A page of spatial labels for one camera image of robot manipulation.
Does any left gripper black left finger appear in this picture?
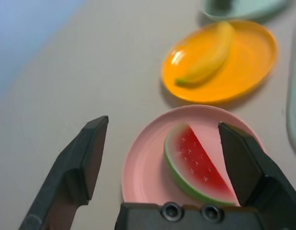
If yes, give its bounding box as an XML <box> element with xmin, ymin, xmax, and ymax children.
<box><xmin>18</xmin><ymin>115</ymin><xmax>109</xmax><ymax>230</ymax></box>

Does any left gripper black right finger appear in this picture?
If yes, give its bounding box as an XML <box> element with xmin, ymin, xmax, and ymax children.
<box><xmin>218</xmin><ymin>121</ymin><xmax>296</xmax><ymax>230</ymax></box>

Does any toy watermelon slice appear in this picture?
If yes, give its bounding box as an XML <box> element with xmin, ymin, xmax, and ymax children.
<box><xmin>163</xmin><ymin>123</ymin><xmax>237</xmax><ymax>207</ymax></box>

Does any toy yellow banana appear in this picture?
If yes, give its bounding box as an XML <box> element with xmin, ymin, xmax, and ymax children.
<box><xmin>174</xmin><ymin>21</ymin><xmax>236</xmax><ymax>88</ymax></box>

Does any pink plastic plate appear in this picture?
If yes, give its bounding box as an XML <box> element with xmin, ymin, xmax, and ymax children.
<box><xmin>122</xmin><ymin>104</ymin><xmax>266</xmax><ymax>209</ymax></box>

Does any yellow plastic plate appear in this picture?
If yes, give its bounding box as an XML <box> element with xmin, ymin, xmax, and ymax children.
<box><xmin>161</xmin><ymin>19</ymin><xmax>278</xmax><ymax>104</ymax></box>

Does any mint green plastic plate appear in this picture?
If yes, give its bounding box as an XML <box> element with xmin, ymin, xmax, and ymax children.
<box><xmin>200</xmin><ymin>0</ymin><xmax>289</xmax><ymax>21</ymax></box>

